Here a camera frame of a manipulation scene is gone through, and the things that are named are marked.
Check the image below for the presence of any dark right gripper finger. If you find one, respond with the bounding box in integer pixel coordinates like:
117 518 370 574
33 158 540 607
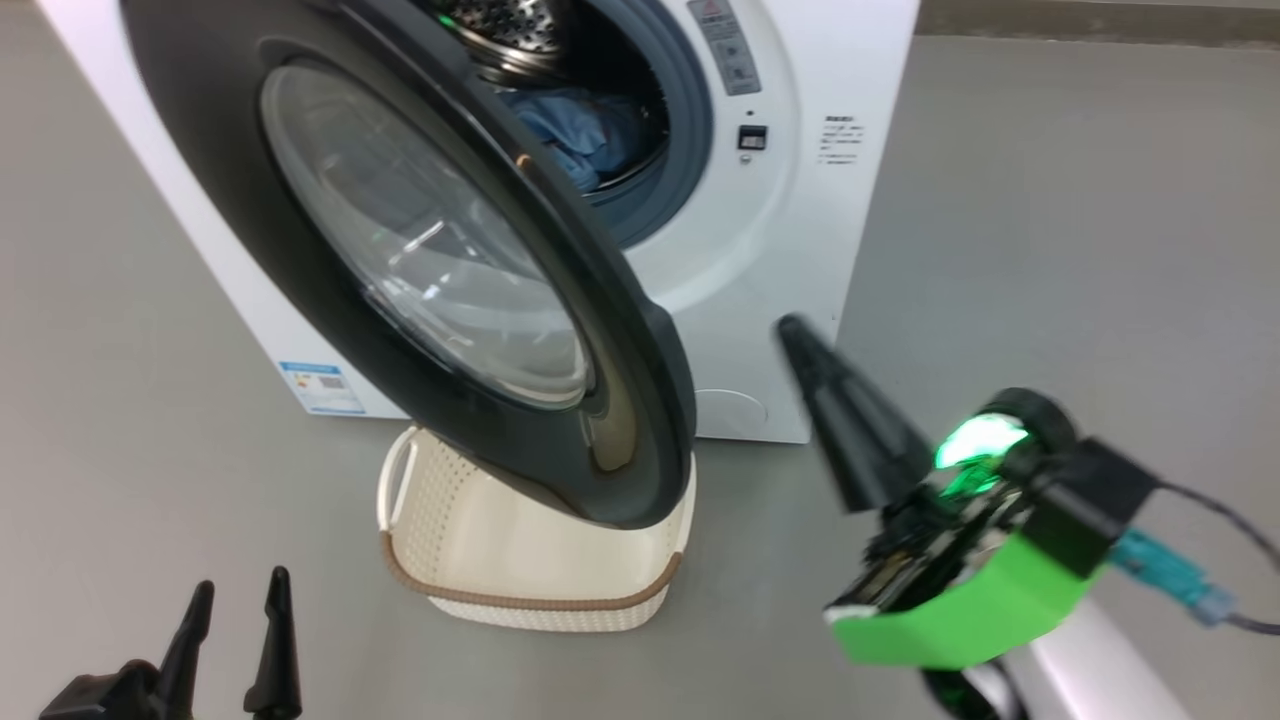
777 313 936 516

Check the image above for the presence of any blue cartoon print garment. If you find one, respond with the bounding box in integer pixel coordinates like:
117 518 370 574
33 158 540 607
498 85 656 193

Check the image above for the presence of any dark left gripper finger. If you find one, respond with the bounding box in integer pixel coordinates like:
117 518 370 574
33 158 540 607
158 580 216 720
245 567 303 720

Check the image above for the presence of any white front-load washing machine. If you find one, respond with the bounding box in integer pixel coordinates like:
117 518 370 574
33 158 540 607
35 0 921 446

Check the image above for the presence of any perforated steel washer drum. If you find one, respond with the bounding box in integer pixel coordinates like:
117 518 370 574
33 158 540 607
435 0 576 89

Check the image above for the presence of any black glass washing machine door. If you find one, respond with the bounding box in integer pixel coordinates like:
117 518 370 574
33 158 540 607
120 0 698 529

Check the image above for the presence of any cream perforated laundry basket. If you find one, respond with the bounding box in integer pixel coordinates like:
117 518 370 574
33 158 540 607
377 425 698 633

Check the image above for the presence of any grey warning sticker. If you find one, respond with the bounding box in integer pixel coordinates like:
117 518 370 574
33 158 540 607
685 0 763 98

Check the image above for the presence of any blue energy label sticker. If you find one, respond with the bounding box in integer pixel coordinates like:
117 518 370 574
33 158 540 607
278 360 366 416

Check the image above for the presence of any grey rubber door gasket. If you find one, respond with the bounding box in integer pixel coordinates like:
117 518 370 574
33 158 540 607
575 0 716 251

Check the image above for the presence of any teal plug right camera cable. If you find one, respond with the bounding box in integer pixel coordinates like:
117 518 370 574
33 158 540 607
1108 480 1280 637

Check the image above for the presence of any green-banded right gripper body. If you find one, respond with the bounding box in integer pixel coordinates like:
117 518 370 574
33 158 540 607
825 470 1101 666

